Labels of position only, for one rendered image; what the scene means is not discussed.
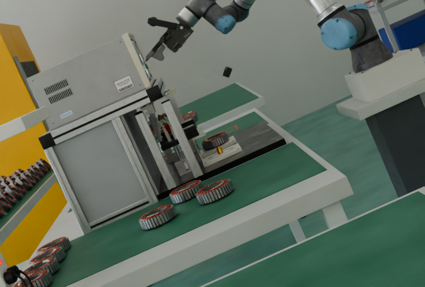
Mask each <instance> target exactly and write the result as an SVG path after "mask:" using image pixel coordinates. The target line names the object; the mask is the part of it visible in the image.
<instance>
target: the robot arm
mask: <svg viewBox="0 0 425 287"><path fill-rule="evenodd" d="M305 1H306V3H307V4H308V5H309V7H310V8H311V10H312V11H313V12H314V14H315V15H316V16H317V25H318V27H319V28H320V29H321V38H322V40H323V42H324V43H325V45H326V46H328V47H329V48H330V49H334V50H337V51H339V50H344V49H348V48H349V49H350V52H351V55H352V67H353V70H354V72H355V73H359V72H362V71H365V70H368V69H369V68H372V67H374V66H377V65H379V64H381V63H384V62H385V61H387V60H389V59H391V58H392V57H393V54H392V53H391V51H390V50H389V48H387V47H386V45H385V44H384V43H383V42H382V41H381V39H380V37H379V35H378V33H377V30H376V28H375V26H374V23H373V21H372V19H371V16H370V14H369V10H368V9H367V8H366V5H365V4H362V3H360V4H355V5H353V6H349V7H347V8H346V7H345V6H344V4H338V3H337V2H336V1H335V0H305ZM254 2H255V0H233V1H232V2H231V4H230V5H229V6H225V7H224V8H222V7H221V6H219V5H218V4H217V3H216V0H190V1H189V3H188V4H187V5H186V6H185V7H184V8H183V9H182V10H181V11H180V13H179V14H178V16H177V17H176V19H177V20H178V21H179V22H180V23H179V24H177V23H173V22H170V21H164V20H158V19H157V18H156V17H151V18H148V22H147V23H148V24H149V25H150V26H152V27H155V26H160V27H165V28H168V30H167V31H166V32H165V33H164V34H163V35H162V37H161V38H160V41H159V42H158V43H157V44H156V45H155V46H154V47H153V48H152V50H151V51H150V52H149V53H148V55H147V56H146V59H145V61H146V62H147V61H148V60H149V58H150V57H153V58H155V59H157V60H159V61H162V60H163V59H164V56H163V51H164V50H165V46H164V45H162V43H164V44H165V45H166V46H167V48H169V49H170V50H171V51H173V52H177V51H178V49H179V48H181V47H182V45H183V43H184V42H185V41H186V40H187V39H188V38H189V37H190V35H191V34H192V33H193V32H194V31H193V30H192V29H191V27H193V26H194V25H195V24H196V23H197V22H198V21H199V20H200V19H201V18H202V17H203V18H204V19H205V20H207V21H208V22H209V23H210V24H211V25H212V26H214V27H215V28H216V30H218V31H220V32H221V33H222V34H228V33H229V32H231V31H232V29H233V28H234V26H235V25H236V23H238V22H241V21H244V19H246V18H247V17H248V15H249V9H250V8H251V6H252V5H253V3H254ZM181 26H182V27H183V29H180V27H181ZM160 46H161V47H160ZM159 47H160V48H159Z"/></svg>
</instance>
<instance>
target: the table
mask: <svg viewBox="0 0 425 287"><path fill-rule="evenodd" d="M51 168H52V167H51V165H50V164H49V163H48V162H46V161H45V160H43V159H41V158H40V159H39V160H38V161H37V162H35V163H34V165H33V166H30V167H29V168H28V169H26V171H24V170H22V169H17V170H16V172H14V173H13V174H12V176H8V177H6V176H1V177H0V246H1V245H2V244H3V243H4V241H5V240H6V239H7V238H8V236H9V235H10V234H12V232H13V231H14V230H15V229H16V227H17V226H18V225H19V224H20V223H21V222H22V221H23V220H24V218H25V217H26V216H27V215H28V213H29V212H30V211H31V210H32V209H33V208H34V207H35V206H36V204H37V203H38V202H39V201H40V200H41V198H42V197H43V196H44V195H45V194H46V193H47V192H48V191H49V189H50V188H51V187H52V186H53V184H55V182H57V181H58V179H57V177H56V175H55V173H54V171H53V169H51ZM58 183H59V181H58ZM59 186H60V188H61V190H62V192H63V194H64V196H65V193H64V191H63V189H62V187H61V185H60V184H59ZM65 199H66V201H67V202H68V200H67V198H66V196H65ZM27 262H28V260H26V261H25V262H22V263H20V264H17V265H16V266H17V267H18V268H19V270H21V269H23V268H24V266H25V264H26V263H27Z"/></svg>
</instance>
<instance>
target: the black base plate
mask: <svg viewBox="0 0 425 287"><path fill-rule="evenodd" d="M231 136H234V138H235V140H236V141H237V143H238V144H239V146H240V147H241V148H242V151H241V152H238V153H236V154H234V155H232V156H230V157H227V158H225V159H223V160H220V161H218V162H215V163H214V164H212V165H209V166H207V167H204V166H203V163H201V159H200V157H199V155H198V153H197V152H194V155H195V157H196V159H197V162H198V163H199V166H200V168H201V170H202V173H203V175H201V176H198V177H197V178H195V176H194V174H193V172H190V173H187V174H185V175H183V176H180V175H179V174H178V171H177V169H176V167H175V164H174V162H172V163H168V164H167V165H168V167H169V170H170V172H171V174H172V176H173V179H174V181H175V183H176V187H174V188H172V189H170V190H169V189H168V187H167V186H166V184H165V181H164V179H163V177H162V175H161V184H160V191H159V194H160V196H161V199H164V198H166V197H169V195H170V193H171V192H172V191H173V190H174V189H176V188H178V187H179V186H183V185H185V184H186V183H190V182H191V181H195V180H201V181H205V180H207V179H209V178H212V177H213V176H216V175H218V174H220V173H223V172H225V171H227V170H229V169H231V168H234V167H236V166H239V165H241V164H243V163H245V162H247V161H249V160H252V159H254V158H256V157H259V156H261V155H263V154H265V153H267V152H270V151H272V150H274V149H277V148H278V147H281V146H283V145H285V144H286V142H285V139H284V138H283V137H282V136H281V135H279V134H278V133H277V132H276V131H274V130H273V129H272V128H271V127H270V126H269V125H267V124H266V123H265V122H263V121H261V122H260V123H258V124H255V125H253V126H251V127H248V128H246V129H244V130H242V131H240V132H237V133H235V134H233V135H230V136H229V137H231Z"/></svg>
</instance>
